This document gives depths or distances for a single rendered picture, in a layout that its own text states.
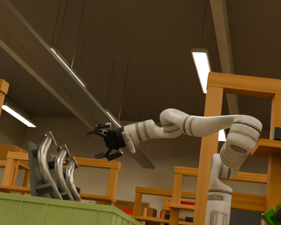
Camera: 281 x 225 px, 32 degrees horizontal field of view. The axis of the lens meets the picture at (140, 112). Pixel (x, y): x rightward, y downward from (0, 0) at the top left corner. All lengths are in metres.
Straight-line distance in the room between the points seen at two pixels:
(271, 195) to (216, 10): 4.55
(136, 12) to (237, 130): 6.45
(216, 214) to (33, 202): 0.71
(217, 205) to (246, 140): 0.44
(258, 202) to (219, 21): 4.70
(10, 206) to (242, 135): 0.73
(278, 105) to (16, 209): 1.78
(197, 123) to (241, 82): 1.27
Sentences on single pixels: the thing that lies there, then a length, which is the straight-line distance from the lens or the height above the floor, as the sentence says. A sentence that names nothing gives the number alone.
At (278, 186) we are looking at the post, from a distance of 2.76.
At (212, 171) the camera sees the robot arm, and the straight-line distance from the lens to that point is 1.92.
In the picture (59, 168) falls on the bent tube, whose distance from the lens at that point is 1.80.
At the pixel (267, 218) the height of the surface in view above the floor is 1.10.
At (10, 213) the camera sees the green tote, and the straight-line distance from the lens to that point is 1.55.
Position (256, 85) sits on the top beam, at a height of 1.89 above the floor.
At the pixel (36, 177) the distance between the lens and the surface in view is 1.67.
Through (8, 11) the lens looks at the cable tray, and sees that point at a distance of 5.59.
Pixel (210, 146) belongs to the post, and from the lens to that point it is 2.75.
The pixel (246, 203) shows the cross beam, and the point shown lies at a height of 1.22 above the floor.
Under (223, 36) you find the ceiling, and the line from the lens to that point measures 7.63.
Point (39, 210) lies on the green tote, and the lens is 1.51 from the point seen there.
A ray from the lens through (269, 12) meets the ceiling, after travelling 7.57.
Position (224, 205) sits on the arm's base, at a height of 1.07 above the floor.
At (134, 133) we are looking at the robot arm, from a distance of 1.75.
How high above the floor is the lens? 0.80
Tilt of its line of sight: 17 degrees up
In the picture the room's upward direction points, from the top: 8 degrees clockwise
